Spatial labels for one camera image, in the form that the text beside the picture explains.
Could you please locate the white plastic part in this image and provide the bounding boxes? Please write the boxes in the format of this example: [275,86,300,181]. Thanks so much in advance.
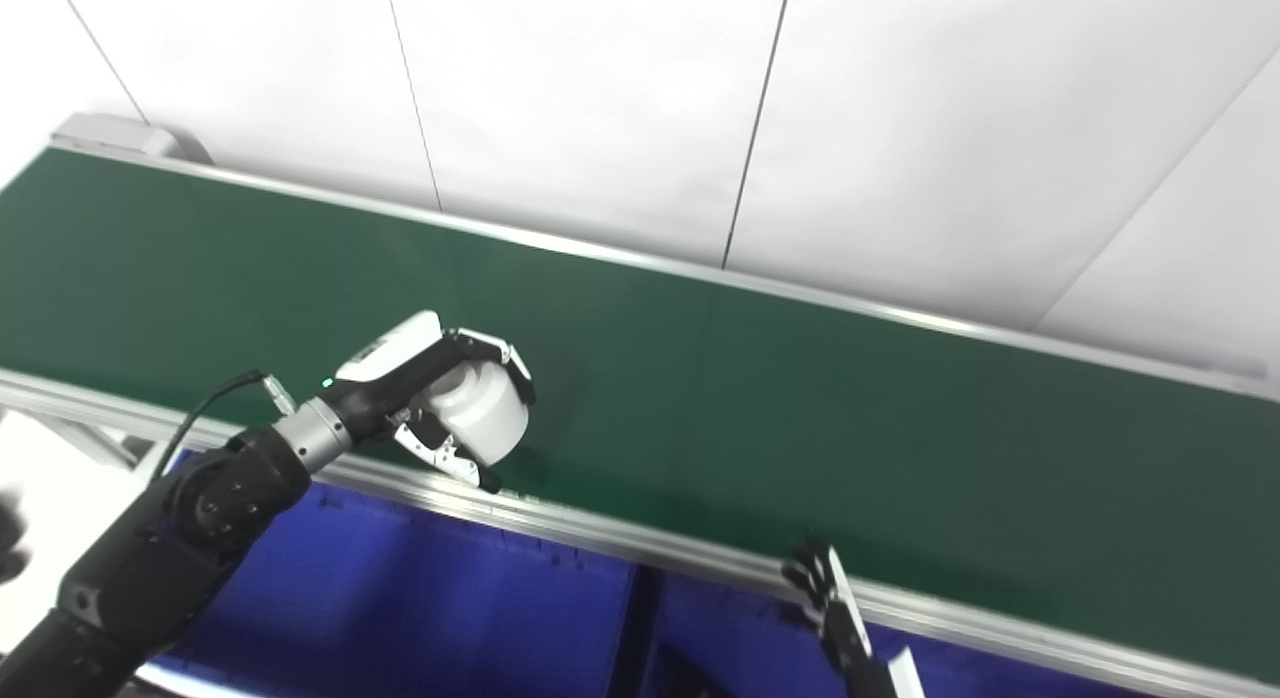
[424,362,531,469]

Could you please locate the black plastic part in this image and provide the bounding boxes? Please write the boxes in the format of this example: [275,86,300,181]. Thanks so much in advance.
[655,648,723,698]

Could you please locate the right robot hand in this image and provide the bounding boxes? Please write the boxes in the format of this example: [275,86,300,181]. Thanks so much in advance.
[780,537,927,698]

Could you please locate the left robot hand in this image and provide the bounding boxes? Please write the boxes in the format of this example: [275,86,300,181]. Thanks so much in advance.
[335,310,539,495]

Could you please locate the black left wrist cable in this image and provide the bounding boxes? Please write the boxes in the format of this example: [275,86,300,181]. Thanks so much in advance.
[150,370,298,479]

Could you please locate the green conveyor belt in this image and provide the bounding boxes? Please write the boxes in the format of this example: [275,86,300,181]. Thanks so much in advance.
[0,112,1280,698]
[0,146,1280,683]

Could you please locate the blue plastic bin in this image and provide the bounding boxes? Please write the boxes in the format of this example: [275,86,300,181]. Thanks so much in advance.
[610,566,1136,698]
[135,446,643,698]

